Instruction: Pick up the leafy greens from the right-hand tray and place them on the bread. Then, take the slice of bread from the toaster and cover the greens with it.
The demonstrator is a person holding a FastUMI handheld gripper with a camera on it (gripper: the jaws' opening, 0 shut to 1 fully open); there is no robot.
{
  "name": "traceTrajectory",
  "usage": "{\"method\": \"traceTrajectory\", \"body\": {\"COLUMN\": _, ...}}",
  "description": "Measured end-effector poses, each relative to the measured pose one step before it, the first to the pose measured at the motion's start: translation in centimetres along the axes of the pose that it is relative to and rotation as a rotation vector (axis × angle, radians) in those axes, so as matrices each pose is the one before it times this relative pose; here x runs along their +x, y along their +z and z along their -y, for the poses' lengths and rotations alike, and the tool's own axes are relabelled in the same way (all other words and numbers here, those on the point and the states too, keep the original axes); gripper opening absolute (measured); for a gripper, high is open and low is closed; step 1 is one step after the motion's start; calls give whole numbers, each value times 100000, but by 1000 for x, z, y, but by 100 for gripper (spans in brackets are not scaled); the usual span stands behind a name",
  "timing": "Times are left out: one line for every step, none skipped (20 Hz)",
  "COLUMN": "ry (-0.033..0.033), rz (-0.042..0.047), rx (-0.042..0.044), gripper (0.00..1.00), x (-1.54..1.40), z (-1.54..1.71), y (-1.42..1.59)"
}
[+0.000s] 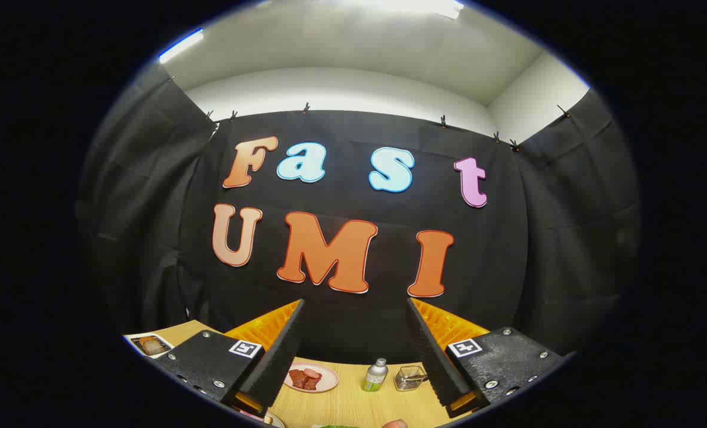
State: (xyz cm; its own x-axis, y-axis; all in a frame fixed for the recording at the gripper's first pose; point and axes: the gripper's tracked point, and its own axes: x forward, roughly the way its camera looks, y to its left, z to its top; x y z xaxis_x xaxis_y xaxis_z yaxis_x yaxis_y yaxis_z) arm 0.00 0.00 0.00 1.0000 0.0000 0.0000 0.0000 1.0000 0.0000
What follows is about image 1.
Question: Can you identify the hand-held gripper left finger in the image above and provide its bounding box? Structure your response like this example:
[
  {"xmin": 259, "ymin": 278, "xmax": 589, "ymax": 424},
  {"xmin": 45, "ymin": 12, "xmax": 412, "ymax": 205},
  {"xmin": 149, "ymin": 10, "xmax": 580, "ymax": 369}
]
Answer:
[{"xmin": 156, "ymin": 299, "xmax": 307, "ymax": 418}]

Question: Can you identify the silver green drink bottle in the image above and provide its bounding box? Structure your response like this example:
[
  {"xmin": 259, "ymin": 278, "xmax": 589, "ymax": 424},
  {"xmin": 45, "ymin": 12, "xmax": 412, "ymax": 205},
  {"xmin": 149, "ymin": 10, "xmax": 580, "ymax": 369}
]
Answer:
[{"xmin": 362, "ymin": 358, "xmax": 389, "ymax": 392}]

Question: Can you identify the pink round plate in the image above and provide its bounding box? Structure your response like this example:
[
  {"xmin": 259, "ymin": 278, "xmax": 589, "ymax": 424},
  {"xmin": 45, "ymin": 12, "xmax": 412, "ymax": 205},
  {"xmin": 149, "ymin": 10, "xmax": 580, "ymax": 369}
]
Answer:
[{"xmin": 283, "ymin": 361, "xmax": 339, "ymax": 393}]

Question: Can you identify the metal wire basket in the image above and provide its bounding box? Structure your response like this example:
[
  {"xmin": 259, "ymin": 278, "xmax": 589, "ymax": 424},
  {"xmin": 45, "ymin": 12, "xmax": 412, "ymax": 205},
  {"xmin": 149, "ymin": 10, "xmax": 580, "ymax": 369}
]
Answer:
[{"xmin": 394, "ymin": 366, "xmax": 428, "ymax": 392}]

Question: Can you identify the row of black cloth clips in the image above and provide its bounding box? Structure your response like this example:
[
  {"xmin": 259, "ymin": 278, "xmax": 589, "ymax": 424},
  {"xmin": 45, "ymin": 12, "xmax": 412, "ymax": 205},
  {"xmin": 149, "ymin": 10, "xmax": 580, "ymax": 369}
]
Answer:
[{"xmin": 166, "ymin": 71, "xmax": 571, "ymax": 152}]

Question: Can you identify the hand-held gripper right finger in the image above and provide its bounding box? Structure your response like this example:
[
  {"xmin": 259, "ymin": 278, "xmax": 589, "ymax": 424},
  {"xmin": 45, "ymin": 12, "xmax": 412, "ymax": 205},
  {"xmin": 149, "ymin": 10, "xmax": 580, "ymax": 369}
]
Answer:
[{"xmin": 406, "ymin": 297, "xmax": 576, "ymax": 419}]

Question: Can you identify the white toaster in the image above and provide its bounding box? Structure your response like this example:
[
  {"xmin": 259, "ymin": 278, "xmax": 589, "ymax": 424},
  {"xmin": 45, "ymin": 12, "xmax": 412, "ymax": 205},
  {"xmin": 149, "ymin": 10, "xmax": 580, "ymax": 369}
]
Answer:
[{"xmin": 125, "ymin": 333, "xmax": 174, "ymax": 359}]

